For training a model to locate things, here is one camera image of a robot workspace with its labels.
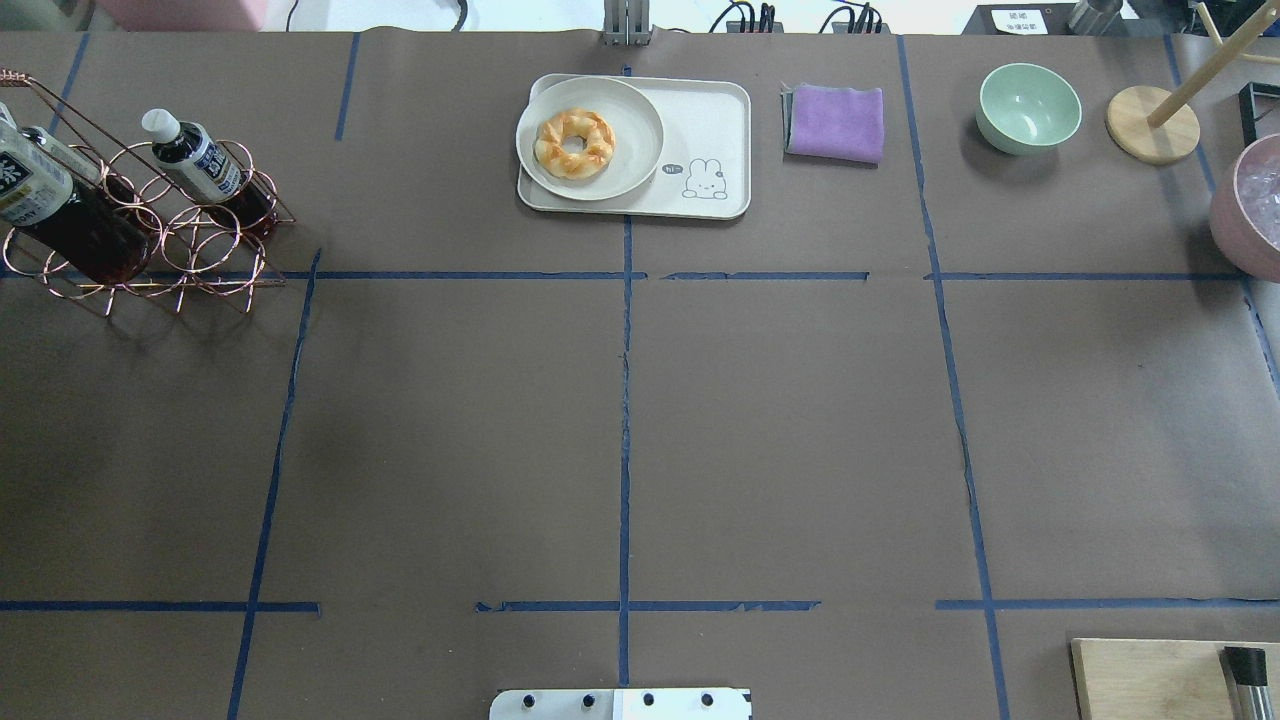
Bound tea bottle dark liquid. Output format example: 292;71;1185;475
1;106;150;284

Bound beige serving tray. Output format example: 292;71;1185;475
515;74;753;220

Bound front tea bottle in rack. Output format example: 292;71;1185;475
140;108;278;240

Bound beige round plate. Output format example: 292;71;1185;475
515;76;666;201

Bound glazed twisted donut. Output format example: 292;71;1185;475
534;108;617;181

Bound purple folded cloth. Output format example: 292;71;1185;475
781;85;884;165

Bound black power strip plugs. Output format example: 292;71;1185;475
708;1;890;35

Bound green ceramic bowl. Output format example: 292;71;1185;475
975;63;1083;156

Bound wooden stand with round base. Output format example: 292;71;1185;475
1105;1;1277;167

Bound small metal cup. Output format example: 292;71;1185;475
1065;0;1125;36

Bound wooden cutting board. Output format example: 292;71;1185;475
1070;638;1277;719

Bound pink storage bin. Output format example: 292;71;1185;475
97;0;269;32

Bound pink bowl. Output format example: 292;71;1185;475
1210;135;1279;283

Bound aluminium frame post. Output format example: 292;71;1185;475
602;0;653;47

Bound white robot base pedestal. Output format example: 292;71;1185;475
488;687;754;719

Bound copper wire bottle rack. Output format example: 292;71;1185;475
3;68;296;316

